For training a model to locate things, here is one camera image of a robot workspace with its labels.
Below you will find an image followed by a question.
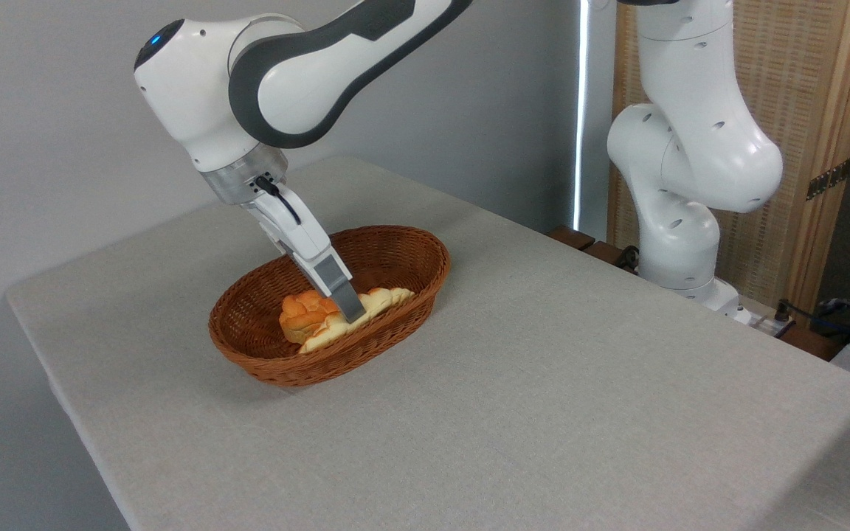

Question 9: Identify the dark brown wooden block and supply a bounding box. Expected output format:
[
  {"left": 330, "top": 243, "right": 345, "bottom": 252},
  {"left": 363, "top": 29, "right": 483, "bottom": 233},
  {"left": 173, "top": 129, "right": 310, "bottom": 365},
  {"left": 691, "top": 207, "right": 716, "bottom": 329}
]
[
  {"left": 581, "top": 240, "right": 641, "bottom": 275},
  {"left": 545, "top": 225, "right": 596, "bottom": 251}
]

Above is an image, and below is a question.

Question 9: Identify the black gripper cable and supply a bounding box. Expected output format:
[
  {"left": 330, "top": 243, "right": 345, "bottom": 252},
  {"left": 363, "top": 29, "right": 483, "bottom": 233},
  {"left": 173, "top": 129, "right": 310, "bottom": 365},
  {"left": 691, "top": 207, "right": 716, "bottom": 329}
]
[{"left": 254, "top": 176, "right": 303, "bottom": 226}]

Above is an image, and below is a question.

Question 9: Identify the grey linen tablecloth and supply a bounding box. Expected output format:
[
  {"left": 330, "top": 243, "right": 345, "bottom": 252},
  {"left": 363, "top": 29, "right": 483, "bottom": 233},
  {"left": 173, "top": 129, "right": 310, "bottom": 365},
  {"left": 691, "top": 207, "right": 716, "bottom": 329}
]
[{"left": 6, "top": 155, "right": 850, "bottom": 531}]

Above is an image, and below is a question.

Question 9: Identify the black plug with cable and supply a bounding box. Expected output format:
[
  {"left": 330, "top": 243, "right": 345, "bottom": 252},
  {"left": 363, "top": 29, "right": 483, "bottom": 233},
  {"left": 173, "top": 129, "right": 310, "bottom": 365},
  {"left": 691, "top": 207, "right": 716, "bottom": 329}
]
[{"left": 772, "top": 299, "right": 850, "bottom": 340}]

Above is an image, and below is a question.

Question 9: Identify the light wooden frame post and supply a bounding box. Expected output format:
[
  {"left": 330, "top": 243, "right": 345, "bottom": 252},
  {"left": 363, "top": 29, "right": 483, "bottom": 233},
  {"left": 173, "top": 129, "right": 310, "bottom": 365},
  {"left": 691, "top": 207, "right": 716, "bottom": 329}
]
[{"left": 783, "top": 0, "right": 850, "bottom": 319}]

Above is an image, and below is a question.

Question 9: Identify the brown wicker basket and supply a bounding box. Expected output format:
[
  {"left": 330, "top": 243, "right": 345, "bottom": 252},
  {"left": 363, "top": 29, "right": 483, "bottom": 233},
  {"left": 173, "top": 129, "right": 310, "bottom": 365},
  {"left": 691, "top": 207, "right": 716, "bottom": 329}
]
[{"left": 208, "top": 225, "right": 451, "bottom": 389}]

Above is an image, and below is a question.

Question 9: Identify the metal hinge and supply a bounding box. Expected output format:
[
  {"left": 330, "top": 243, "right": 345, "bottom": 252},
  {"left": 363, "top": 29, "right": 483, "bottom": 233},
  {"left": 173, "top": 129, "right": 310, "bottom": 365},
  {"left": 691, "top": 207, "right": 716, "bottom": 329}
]
[{"left": 806, "top": 158, "right": 850, "bottom": 201}]

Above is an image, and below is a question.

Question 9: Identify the round orange bread roll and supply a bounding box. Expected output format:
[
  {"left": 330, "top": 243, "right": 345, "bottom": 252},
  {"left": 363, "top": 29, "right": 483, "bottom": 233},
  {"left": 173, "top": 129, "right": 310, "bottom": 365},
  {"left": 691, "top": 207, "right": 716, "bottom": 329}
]
[{"left": 279, "top": 289, "right": 342, "bottom": 345}]

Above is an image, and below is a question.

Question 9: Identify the long braided bread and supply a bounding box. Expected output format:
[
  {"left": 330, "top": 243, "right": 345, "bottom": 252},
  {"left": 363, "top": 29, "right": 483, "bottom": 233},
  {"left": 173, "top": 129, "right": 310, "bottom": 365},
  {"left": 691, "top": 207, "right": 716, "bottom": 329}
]
[{"left": 300, "top": 287, "right": 416, "bottom": 355}]

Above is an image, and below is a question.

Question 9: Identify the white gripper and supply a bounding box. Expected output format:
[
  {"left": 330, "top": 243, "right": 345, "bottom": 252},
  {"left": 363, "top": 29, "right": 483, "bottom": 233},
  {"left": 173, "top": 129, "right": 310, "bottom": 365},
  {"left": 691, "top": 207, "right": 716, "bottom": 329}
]
[{"left": 241, "top": 186, "right": 367, "bottom": 325}]

